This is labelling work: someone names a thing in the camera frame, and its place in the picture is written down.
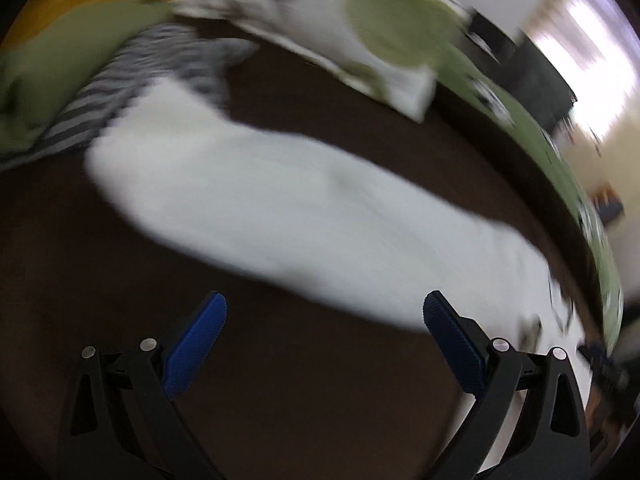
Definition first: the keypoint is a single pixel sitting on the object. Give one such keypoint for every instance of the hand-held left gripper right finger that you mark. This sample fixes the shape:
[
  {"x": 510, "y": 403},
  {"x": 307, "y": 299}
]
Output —
[{"x": 452, "y": 340}]

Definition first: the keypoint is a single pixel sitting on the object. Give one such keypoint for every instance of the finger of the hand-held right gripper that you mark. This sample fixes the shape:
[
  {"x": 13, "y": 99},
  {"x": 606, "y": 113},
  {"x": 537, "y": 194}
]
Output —
[{"x": 607, "y": 370}]

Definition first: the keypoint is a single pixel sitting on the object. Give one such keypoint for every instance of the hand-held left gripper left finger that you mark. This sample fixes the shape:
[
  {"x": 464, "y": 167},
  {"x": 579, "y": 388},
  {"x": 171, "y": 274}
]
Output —
[{"x": 197, "y": 340}]

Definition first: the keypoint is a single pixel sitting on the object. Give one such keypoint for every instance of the white fluffy garment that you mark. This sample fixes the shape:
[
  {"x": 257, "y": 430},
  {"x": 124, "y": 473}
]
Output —
[{"x": 280, "y": 200}]

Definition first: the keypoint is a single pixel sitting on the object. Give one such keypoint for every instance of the blue box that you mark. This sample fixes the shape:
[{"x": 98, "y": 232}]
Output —
[{"x": 610, "y": 206}]

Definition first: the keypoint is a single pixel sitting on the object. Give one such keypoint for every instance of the green printed bed sheet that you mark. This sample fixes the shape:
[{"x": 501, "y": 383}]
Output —
[{"x": 530, "y": 125}]

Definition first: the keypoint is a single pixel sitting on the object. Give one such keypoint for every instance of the grey striped cloth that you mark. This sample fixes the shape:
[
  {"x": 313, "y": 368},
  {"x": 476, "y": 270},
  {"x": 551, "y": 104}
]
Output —
[{"x": 100, "y": 100}]

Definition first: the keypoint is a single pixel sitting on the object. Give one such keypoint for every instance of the black cabinet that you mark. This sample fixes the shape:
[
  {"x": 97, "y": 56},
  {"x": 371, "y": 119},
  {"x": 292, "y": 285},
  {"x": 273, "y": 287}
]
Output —
[{"x": 530, "y": 80}]

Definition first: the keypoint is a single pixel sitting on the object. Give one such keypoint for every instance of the plain green cloth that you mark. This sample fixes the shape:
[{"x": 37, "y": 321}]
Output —
[{"x": 65, "y": 55}]

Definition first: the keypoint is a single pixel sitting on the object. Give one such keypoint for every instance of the white green printed pillow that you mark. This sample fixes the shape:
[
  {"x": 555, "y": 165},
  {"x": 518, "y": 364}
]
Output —
[{"x": 310, "y": 20}]

